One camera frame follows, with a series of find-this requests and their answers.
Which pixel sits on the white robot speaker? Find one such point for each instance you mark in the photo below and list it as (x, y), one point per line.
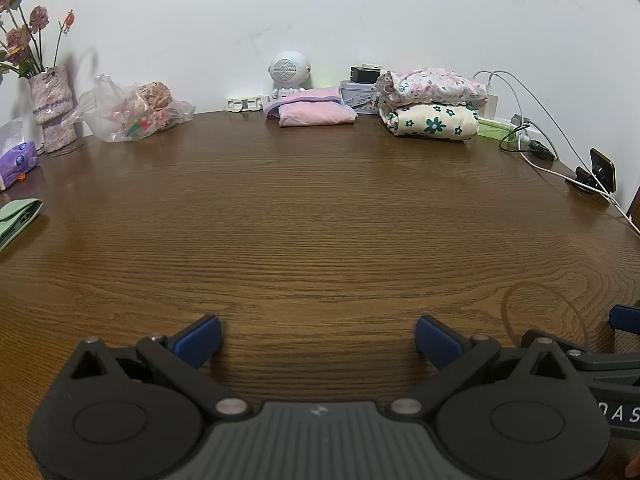
(287, 67)

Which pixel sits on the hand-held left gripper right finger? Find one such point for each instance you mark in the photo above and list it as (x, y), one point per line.
(435, 342)

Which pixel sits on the cream garment teal flowers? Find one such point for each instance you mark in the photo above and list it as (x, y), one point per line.
(435, 122)

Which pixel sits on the wooden chair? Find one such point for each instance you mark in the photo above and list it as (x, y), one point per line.
(635, 207)

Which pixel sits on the black adapter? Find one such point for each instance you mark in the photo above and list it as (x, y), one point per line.
(542, 151)

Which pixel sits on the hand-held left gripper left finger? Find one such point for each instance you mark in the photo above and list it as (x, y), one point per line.
(200, 341)

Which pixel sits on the green box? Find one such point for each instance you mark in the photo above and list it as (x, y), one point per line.
(492, 127)

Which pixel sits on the white charger block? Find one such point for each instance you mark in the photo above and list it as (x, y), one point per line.
(492, 102)

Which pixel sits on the plastic bag of snacks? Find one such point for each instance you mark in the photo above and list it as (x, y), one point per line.
(115, 115)

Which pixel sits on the person's right hand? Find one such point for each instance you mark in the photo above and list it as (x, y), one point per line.
(635, 467)

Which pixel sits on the patterned tin box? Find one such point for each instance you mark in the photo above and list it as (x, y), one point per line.
(360, 99)

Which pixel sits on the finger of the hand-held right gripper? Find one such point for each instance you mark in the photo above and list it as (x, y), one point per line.
(625, 317)
(610, 367)

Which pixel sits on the white plastic clip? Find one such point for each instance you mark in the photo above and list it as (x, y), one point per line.
(245, 103)

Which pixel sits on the pink floral folded garment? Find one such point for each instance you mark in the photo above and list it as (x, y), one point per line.
(435, 85)

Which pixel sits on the white power strip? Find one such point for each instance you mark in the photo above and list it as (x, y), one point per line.
(531, 135)

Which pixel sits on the black box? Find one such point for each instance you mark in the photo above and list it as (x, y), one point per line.
(365, 74)

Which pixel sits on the black phone holder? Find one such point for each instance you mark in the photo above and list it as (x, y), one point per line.
(582, 177)

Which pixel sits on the purple tissue pack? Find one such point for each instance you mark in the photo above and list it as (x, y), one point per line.
(20, 160)

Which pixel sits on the pink blue garment purple trim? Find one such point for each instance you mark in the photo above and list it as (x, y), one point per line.
(315, 110)

